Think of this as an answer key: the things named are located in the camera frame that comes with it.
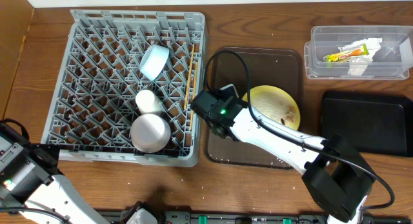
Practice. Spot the clear plastic bin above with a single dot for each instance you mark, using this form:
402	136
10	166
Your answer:
392	62

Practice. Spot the yellow green snack wrapper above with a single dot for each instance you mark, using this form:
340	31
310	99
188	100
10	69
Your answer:
342	56

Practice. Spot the light blue saucer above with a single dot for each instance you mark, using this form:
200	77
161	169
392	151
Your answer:
153	61

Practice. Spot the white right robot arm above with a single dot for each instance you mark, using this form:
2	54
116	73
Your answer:
336	176

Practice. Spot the white paper napkin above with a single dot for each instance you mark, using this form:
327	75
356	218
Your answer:
357	65

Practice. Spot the dark brown tray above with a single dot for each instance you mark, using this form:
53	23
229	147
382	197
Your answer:
282	68

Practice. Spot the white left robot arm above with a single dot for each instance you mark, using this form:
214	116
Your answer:
33	186

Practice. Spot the pink bowl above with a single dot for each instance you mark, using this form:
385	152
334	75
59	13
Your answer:
150	133

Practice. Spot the yellow plate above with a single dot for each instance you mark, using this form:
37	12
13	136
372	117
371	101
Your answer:
277	105

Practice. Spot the black bin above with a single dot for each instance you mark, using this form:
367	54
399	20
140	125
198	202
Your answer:
373	123

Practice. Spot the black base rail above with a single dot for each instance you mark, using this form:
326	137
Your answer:
185	215

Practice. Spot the cream white cup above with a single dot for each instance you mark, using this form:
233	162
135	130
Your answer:
148	103

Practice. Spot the grey plastic dish rack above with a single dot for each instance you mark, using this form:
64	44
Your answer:
93	106

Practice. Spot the wooden chopstick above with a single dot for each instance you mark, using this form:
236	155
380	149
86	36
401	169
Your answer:
189	78
193	95

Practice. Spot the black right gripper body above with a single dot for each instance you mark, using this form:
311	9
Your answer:
200	104

